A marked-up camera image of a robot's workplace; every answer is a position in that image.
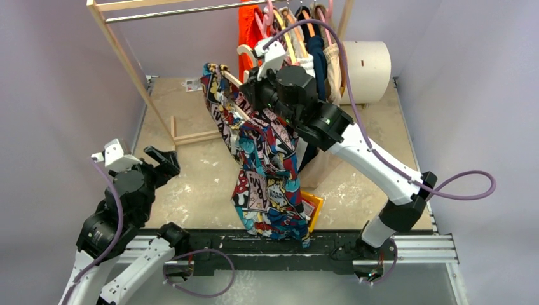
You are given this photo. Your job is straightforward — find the white shorts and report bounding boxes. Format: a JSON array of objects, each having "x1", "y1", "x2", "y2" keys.
[{"x1": 297, "y1": 53, "x2": 316, "y2": 77}]

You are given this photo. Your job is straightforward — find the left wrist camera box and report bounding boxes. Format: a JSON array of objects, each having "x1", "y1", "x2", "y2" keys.
[{"x1": 90, "y1": 138, "x2": 142, "y2": 172}]

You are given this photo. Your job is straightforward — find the pink hanger under beige shorts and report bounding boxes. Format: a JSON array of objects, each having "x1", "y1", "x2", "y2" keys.
[{"x1": 314, "y1": 0, "x2": 334, "y2": 47}]

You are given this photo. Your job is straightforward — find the pink hanger under orange shorts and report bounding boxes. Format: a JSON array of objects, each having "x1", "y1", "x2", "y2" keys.
[{"x1": 252, "y1": 0, "x2": 275, "y2": 39}]

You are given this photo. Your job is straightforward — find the orange wooden hanger navy shorts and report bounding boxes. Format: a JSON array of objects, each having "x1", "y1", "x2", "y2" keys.
[{"x1": 301, "y1": 6, "x2": 315, "y2": 37}]

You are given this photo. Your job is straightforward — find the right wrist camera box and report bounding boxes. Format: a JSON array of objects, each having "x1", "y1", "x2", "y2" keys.
[{"x1": 254, "y1": 37, "x2": 287, "y2": 81}]

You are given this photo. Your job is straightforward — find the white paper card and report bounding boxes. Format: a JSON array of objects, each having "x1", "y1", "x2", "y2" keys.
[{"x1": 181, "y1": 78, "x2": 203, "y2": 92}]

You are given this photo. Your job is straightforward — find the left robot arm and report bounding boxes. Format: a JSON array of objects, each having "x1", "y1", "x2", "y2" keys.
[{"x1": 59, "y1": 142, "x2": 190, "y2": 304}]

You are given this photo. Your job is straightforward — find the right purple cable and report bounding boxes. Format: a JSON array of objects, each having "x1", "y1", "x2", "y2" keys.
[{"x1": 261, "y1": 18, "x2": 498, "y2": 202}]

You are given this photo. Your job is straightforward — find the wooden clothes rack frame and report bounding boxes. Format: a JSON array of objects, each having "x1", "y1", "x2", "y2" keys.
[{"x1": 86, "y1": 0, "x2": 355, "y2": 147}]

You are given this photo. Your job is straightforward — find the white cylindrical drum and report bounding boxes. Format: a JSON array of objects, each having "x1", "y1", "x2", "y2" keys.
[{"x1": 343, "y1": 41, "x2": 392, "y2": 105}]

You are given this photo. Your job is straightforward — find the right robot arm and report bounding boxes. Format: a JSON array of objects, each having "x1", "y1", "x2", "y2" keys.
[{"x1": 240, "y1": 65, "x2": 437, "y2": 259}]

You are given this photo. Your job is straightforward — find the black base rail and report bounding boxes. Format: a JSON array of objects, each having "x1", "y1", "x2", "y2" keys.
[{"x1": 118, "y1": 228, "x2": 460, "y2": 279}]

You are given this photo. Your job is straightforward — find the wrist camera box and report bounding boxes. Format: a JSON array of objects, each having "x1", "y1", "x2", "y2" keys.
[
  {"x1": 254, "y1": 37, "x2": 287, "y2": 81},
  {"x1": 90, "y1": 138, "x2": 142, "y2": 172}
]

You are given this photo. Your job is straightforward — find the yellow plastic bin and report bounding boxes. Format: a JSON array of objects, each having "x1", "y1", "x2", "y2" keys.
[{"x1": 301, "y1": 191, "x2": 324, "y2": 233}]

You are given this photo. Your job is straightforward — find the metal hanging rail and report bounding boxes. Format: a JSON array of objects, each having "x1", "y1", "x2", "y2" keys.
[{"x1": 104, "y1": 0, "x2": 291, "y2": 24}]

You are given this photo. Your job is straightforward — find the colourful comic print shorts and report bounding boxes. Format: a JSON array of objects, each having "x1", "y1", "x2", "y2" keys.
[{"x1": 200, "y1": 63, "x2": 311, "y2": 248}]

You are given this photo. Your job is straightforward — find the navy blue shorts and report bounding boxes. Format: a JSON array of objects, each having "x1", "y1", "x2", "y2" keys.
[{"x1": 296, "y1": 6, "x2": 327, "y2": 172}]

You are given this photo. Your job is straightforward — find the beige shorts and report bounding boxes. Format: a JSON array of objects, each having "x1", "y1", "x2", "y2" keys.
[{"x1": 299, "y1": 25, "x2": 342, "y2": 189}]

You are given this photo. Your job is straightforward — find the loose purple cable loop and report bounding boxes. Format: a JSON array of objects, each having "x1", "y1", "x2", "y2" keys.
[{"x1": 161, "y1": 248, "x2": 236, "y2": 299}]

